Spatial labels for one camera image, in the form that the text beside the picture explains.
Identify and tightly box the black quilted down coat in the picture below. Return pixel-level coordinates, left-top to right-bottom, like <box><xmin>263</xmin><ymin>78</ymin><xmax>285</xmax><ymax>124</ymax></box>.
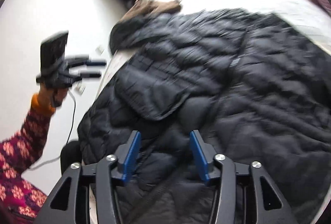
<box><xmin>78</xmin><ymin>10</ymin><xmax>330</xmax><ymax>223</ymax></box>

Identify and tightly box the red patterned sweater forearm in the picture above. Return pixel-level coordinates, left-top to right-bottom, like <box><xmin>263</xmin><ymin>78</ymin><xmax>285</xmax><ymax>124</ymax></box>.
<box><xmin>1</xmin><ymin>94</ymin><xmax>55</xmax><ymax>223</ymax></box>

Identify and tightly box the person's left hand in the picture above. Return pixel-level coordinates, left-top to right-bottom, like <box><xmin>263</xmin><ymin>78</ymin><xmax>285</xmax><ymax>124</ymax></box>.
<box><xmin>37</xmin><ymin>83</ymin><xmax>68</xmax><ymax>109</ymax></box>

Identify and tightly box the black round stool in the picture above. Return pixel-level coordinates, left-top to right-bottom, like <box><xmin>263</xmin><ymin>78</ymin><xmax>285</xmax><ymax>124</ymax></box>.
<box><xmin>60</xmin><ymin>140</ymin><xmax>83</xmax><ymax>175</ymax></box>

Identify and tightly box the brown folded garment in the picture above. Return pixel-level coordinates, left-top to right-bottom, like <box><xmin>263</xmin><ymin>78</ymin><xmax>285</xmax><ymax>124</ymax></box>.
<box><xmin>118</xmin><ymin>0</ymin><xmax>182</xmax><ymax>23</ymax></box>

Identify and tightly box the white blanket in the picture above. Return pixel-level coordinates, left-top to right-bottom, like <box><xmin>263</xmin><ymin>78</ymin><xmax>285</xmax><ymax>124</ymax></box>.
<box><xmin>156</xmin><ymin>0</ymin><xmax>331</xmax><ymax>53</ymax></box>

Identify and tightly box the black cable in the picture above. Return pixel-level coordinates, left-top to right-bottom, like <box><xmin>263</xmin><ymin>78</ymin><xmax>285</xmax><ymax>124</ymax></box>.
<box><xmin>27</xmin><ymin>89</ymin><xmax>77</xmax><ymax>172</ymax></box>

